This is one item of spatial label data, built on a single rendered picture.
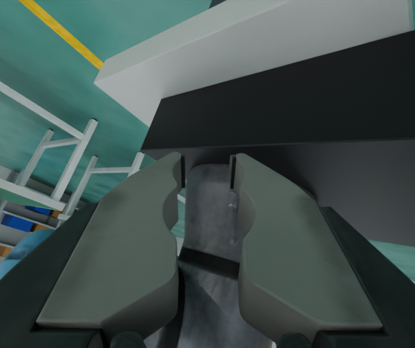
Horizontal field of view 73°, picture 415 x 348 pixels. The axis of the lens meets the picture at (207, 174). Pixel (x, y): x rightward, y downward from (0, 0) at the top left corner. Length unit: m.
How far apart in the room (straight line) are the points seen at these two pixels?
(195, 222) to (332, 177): 0.13
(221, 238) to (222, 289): 0.04
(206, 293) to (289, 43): 0.22
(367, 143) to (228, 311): 0.17
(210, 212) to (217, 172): 0.04
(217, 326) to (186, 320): 0.03
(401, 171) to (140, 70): 0.26
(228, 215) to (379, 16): 0.19
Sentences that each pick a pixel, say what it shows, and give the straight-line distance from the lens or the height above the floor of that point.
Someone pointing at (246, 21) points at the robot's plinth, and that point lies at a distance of 0.24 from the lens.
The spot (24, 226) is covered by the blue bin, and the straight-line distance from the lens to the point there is 6.00.
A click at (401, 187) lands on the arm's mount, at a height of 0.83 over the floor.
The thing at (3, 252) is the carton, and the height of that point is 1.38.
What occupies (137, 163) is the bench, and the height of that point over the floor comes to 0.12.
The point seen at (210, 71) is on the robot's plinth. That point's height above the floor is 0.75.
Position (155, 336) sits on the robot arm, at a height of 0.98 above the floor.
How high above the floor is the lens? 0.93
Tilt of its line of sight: 21 degrees down
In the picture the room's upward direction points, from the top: 163 degrees counter-clockwise
